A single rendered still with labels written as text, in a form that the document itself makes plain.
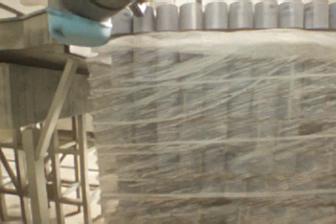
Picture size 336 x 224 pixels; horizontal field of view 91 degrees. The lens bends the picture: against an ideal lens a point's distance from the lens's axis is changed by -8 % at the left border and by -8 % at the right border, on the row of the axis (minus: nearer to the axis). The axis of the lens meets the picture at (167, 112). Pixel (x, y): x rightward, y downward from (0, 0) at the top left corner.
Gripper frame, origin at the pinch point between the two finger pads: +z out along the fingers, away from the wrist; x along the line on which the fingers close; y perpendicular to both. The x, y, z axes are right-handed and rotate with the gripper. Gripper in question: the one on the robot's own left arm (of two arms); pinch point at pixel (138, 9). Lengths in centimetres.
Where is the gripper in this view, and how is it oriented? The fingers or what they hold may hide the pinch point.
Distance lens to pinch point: 54.0
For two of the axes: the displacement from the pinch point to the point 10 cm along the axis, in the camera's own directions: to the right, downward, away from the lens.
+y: 0.1, 9.9, 1.1
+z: 1.3, -1.1, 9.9
